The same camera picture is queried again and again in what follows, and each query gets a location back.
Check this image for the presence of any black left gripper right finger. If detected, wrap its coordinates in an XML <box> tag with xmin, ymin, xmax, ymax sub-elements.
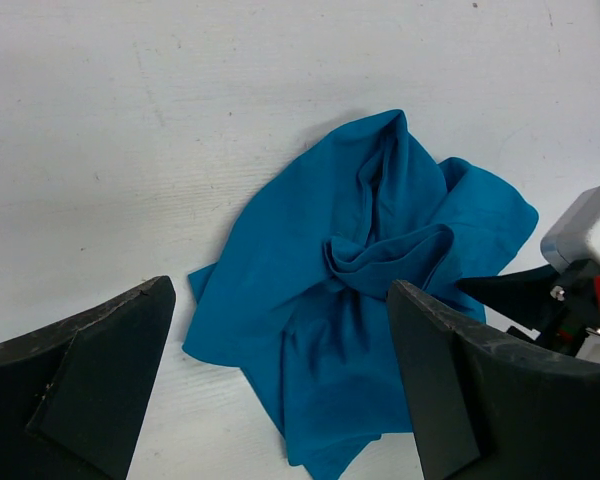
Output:
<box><xmin>387</xmin><ymin>281</ymin><xmax>600</xmax><ymax>479</ymax></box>

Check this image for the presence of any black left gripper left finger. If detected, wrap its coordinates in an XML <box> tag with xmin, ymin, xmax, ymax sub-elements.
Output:
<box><xmin>0</xmin><ymin>276</ymin><xmax>176</xmax><ymax>479</ymax></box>

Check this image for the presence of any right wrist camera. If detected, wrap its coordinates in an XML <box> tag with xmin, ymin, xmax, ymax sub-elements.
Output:
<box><xmin>540</xmin><ymin>186</ymin><xmax>600</xmax><ymax>272</ymax></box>

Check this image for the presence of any blue t shirt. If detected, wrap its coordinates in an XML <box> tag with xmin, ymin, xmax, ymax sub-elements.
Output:
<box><xmin>183</xmin><ymin>110</ymin><xmax>538</xmax><ymax>479</ymax></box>

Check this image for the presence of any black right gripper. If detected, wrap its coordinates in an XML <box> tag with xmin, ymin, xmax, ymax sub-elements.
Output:
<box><xmin>456</xmin><ymin>259</ymin><xmax>600</xmax><ymax>357</ymax></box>

